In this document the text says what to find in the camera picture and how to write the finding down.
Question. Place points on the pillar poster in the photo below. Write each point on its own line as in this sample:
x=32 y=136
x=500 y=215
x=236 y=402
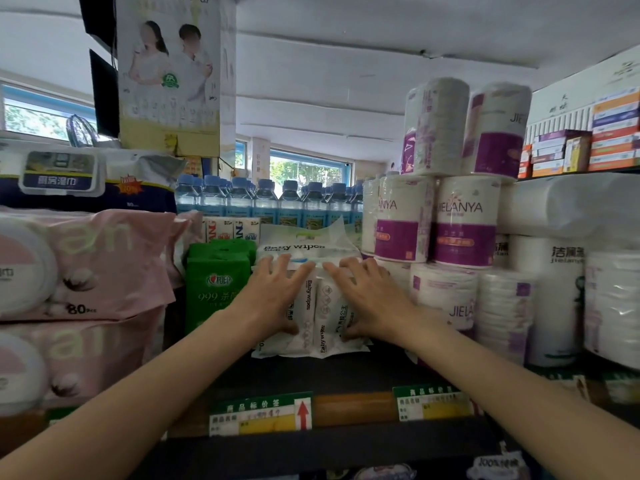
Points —
x=170 y=69

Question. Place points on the navy kitchen wipes pack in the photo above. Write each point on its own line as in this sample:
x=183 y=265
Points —
x=140 y=189

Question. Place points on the grey electric fan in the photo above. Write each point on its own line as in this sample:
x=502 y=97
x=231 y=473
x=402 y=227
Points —
x=82 y=132

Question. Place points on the row of pale tissue packs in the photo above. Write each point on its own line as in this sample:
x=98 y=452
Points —
x=495 y=467

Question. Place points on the black wall monitor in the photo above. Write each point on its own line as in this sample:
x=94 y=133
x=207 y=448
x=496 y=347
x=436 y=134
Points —
x=100 y=19
x=105 y=94

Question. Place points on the blue framed window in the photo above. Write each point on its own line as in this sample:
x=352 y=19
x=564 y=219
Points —
x=305 y=169
x=45 y=114

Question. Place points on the dark metal shelf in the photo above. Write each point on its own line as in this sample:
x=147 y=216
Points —
x=325 y=374

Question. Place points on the person's right hand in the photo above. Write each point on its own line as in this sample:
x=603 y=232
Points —
x=375 y=299

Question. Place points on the pink wipes pack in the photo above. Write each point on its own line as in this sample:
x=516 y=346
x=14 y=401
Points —
x=125 y=264
x=100 y=354

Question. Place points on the stack of purple-label toilet rolls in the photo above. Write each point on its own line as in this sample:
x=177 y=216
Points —
x=465 y=229

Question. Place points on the person's left forearm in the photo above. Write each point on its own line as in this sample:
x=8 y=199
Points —
x=115 y=404

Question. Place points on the person's right forearm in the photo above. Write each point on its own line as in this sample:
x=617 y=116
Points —
x=525 y=409

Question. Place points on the person's left hand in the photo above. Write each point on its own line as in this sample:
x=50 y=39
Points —
x=272 y=294

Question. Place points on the stack of orange white boxes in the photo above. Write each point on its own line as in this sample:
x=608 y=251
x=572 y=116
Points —
x=610 y=134

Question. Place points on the row of blue-capped water bottles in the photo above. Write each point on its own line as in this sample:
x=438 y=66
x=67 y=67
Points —
x=265 y=204

